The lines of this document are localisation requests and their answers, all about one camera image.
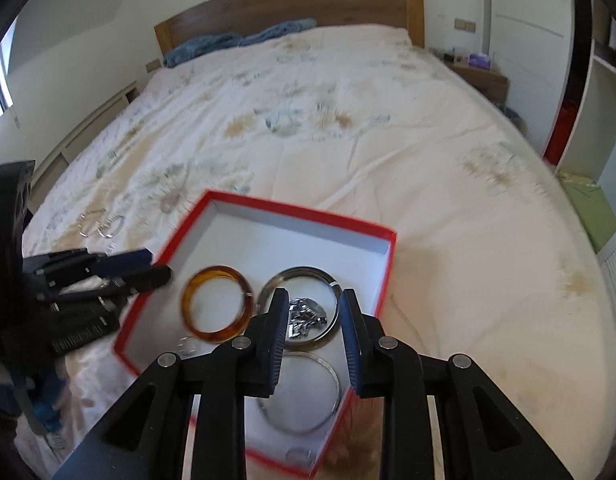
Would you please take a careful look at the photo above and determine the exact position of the dark green bangle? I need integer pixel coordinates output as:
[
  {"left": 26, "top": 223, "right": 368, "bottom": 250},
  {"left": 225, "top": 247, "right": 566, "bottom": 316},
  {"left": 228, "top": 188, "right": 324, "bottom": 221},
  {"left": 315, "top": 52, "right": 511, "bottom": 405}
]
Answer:
[{"left": 255, "top": 266, "right": 342, "bottom": 351}]

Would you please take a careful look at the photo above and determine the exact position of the green cushion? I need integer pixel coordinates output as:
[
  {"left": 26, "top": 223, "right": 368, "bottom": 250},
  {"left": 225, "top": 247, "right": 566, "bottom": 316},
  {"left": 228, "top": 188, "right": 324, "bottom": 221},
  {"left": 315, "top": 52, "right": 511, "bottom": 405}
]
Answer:
[{"left": 558, "top": 171, "right": 616, "bottom": 254}]

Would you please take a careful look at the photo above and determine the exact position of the wooden headboard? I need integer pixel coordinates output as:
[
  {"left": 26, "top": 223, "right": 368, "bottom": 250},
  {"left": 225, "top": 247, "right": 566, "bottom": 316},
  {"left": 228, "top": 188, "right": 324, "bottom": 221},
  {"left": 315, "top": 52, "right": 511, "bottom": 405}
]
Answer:
[{"left": 154, "top": 0, "right": 425, "bottom": 53}]

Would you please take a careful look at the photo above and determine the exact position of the red jewelry box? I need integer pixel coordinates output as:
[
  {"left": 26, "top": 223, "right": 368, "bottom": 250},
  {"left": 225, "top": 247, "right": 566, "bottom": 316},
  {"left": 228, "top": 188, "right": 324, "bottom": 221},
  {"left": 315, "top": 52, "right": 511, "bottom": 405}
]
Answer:
[{"left": 114, "top": 191, "right": 397, "bottom": 479}]

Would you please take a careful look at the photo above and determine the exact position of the window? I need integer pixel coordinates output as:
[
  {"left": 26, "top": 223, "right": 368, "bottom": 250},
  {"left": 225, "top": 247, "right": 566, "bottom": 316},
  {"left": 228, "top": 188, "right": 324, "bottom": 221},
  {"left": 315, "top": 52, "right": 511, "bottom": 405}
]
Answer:
[{"left": 0, "top": 22, "right": 16, "bottom": 117}]

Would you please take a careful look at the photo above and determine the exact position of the purple tissue box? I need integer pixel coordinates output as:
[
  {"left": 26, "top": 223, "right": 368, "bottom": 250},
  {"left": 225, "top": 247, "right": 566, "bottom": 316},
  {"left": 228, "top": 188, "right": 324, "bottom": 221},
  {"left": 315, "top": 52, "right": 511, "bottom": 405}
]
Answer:
[{"left": 468, "top": 52, "right": 492, "bottom": 70}]

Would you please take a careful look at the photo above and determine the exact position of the wooden nightstand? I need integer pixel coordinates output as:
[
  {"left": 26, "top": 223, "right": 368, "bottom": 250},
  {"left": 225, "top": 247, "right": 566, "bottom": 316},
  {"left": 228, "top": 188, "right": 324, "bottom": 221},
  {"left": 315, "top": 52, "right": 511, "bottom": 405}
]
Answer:
[{"left": 447, "top": 63, "right": 509, "bottom": 104}]

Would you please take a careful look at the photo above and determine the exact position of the white wardrobe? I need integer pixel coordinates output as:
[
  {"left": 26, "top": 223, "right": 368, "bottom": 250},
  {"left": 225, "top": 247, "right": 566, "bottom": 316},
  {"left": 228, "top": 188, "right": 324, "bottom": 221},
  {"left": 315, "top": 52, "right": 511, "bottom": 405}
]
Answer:
[{"left": 484, "top": 0, "right": 616, "bottom": 258}]

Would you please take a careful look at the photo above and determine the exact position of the gloved left hand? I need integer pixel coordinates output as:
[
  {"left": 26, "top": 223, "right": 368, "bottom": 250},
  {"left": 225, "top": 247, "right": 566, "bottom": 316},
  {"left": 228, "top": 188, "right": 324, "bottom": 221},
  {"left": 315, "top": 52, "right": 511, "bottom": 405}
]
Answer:
[{"left": 0, "top": 360, "right": 69, "bottom": 436}]

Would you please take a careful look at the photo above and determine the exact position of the amber bangle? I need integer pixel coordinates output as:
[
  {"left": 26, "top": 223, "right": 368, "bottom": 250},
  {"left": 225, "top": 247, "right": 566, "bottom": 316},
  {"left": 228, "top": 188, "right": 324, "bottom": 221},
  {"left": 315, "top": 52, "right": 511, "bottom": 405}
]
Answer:
[{"left": 180, "top": 264, "right": 255, "bottom": 344}]

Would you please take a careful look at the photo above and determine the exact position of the white low cabinet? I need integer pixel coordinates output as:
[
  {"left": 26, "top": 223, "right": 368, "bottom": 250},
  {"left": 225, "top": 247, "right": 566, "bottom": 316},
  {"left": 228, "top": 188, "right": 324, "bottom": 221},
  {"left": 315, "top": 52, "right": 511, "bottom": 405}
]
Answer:
[{"left": 28, "top": 81, "right": 139, "bottom": 212}]

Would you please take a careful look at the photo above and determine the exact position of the silver chain necklace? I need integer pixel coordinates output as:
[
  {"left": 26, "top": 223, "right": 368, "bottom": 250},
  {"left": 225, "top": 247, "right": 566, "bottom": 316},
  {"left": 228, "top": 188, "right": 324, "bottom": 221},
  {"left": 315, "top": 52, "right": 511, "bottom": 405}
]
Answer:
[{"left": 76, "top": 207, "right": 127, "bottom": 240}]

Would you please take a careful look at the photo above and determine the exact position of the blue pillow right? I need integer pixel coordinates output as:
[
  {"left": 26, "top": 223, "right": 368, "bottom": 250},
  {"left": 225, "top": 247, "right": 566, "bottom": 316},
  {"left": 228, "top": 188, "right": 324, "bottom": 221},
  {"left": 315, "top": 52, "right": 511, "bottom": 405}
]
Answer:
[{"left": 238, "top": 18, "right": 317, "bottom": 47}]

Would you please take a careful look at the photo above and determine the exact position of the floral cream bed quilt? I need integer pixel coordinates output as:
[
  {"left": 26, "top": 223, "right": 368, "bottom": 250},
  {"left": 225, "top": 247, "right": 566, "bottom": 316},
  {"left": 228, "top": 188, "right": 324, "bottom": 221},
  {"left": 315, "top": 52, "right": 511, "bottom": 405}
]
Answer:
[{"left": 24, "top": 25, "right": 616, "bottom": 479}]

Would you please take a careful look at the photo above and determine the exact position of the small silver ring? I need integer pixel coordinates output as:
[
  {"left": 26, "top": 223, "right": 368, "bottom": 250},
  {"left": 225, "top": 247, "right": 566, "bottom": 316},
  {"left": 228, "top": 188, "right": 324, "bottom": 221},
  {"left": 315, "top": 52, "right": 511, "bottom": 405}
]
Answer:
[{"left": 176, "top": 335, "right": 203, "bottom": 359}]

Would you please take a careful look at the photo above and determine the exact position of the thin silver bangle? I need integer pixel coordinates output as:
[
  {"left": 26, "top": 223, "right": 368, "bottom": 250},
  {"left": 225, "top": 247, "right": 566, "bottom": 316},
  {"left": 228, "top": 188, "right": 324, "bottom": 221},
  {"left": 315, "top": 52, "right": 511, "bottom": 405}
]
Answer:
[{"left": 256, "top": 351, "right": 343, "bottom": 437}]

